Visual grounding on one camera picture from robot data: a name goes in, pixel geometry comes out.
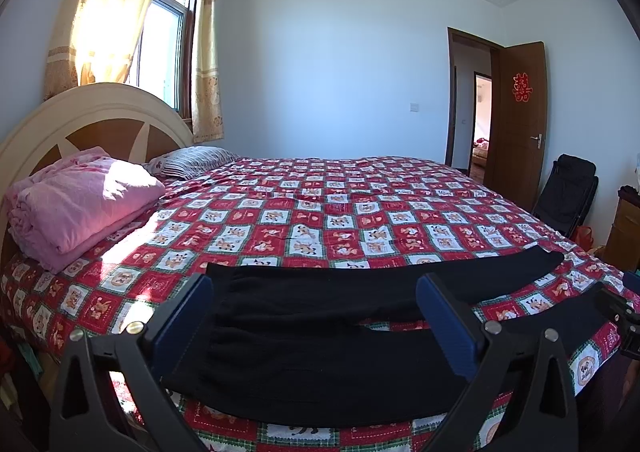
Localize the black pants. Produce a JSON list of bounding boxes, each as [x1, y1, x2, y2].
[[160, 245, 609, 430]]

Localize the wooden bedside cabinet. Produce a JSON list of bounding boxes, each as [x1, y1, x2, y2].
[[602, 185, 640, 272]]

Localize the red plastic bag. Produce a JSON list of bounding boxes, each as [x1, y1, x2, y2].
[[572, 225, 594, 251]]

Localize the black folding chair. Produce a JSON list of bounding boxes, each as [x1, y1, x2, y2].
[[533, 154, 599, 238]]

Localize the folded pink quilt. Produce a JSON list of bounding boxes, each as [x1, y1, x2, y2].
[[3, 147, 165, 273]]

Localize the striped grey pillow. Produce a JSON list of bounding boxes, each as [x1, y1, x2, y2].
[[144, 145, 239, 180]]

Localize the brown wooden door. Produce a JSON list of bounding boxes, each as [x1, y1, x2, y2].
[[484, 41, 548, 211]]

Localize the red patchwork bedspread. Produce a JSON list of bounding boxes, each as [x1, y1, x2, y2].
[[0, 155, 640, 452]]

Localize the cream wooden headboard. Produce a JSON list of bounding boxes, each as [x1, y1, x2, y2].
[[0, 81, 196, 263]]

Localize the red double happiness decal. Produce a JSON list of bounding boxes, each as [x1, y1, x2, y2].
[[512, 72, 534, 103]]

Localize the yellow right curtain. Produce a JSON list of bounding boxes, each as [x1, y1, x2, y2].
[[191, 0, 224, 143]]

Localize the yellow curtain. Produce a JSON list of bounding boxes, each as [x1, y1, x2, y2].
[[43, 0, 152, 100], [191, 0, 224, 143]]

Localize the brown framed window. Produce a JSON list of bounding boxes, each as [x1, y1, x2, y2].
[[127, 0, 195, 121]]

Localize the yellow left curtain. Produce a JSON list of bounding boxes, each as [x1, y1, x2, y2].
[[43, 0, 152, 100]]

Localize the silver door handle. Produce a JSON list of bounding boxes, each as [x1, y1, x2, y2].
[[530, 133, 542, 149]]

